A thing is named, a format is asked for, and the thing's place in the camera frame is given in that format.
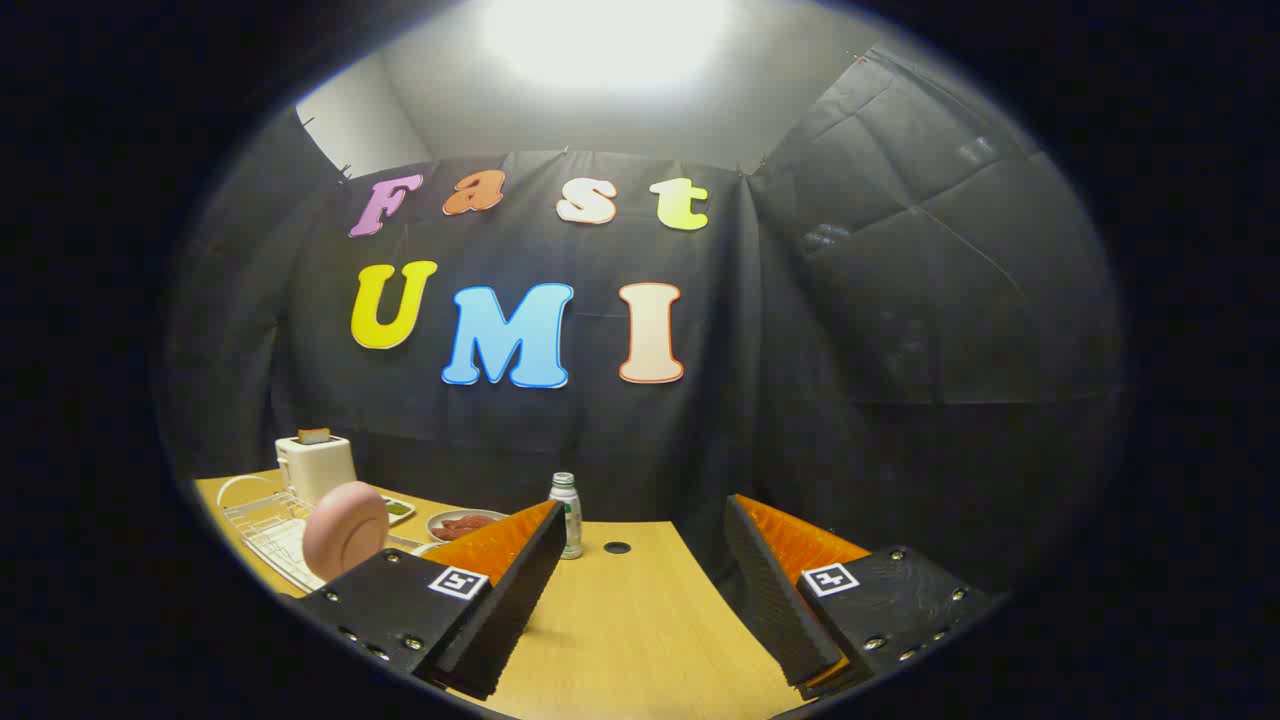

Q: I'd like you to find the pink plate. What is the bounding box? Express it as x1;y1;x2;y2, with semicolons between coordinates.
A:
303;481;390;583

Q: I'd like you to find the white green-label drink bottle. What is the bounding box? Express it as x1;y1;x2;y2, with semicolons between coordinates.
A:
548;472;584;560

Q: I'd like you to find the white wire dish rack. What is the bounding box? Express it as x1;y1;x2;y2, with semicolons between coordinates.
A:
218;476;451;597

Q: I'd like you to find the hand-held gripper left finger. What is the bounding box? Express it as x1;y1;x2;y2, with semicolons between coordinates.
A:
297;500;568;701

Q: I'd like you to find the white drain tray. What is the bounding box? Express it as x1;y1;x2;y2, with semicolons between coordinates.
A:
265;515;327;591

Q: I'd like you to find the cream toaster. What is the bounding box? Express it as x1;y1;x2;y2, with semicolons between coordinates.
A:
275;433;357;504

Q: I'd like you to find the beige round plate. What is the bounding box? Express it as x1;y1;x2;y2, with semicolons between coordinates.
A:
427;509;508;544

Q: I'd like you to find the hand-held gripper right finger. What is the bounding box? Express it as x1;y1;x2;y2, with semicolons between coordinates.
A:
724;494;1001;701

